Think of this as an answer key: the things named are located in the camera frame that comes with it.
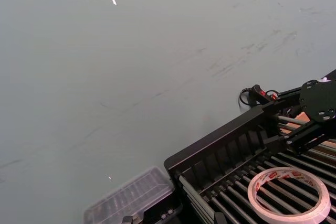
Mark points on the shallow brown cardboard tray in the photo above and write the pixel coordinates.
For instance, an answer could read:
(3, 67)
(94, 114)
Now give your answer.
(302, 116)

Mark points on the small white three-armed plastic piece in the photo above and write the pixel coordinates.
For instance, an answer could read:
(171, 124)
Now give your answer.
(325, 79)

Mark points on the clear plastic case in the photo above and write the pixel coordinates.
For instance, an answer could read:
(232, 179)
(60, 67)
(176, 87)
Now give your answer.
(131, 195)

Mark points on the roll of white tape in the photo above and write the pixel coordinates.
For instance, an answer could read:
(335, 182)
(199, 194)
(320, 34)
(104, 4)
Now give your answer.
(288, 214)

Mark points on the black rack with steel bars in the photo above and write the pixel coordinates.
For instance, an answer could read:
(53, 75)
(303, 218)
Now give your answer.
(210, 145)

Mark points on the black table cloth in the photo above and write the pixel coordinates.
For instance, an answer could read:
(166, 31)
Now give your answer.
(333, 75)

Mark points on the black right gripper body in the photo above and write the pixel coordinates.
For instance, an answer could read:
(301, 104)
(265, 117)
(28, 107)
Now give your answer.
(319, 100)

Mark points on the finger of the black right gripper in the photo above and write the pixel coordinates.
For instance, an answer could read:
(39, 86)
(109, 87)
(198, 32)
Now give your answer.
(302, 137)
(274, 106)

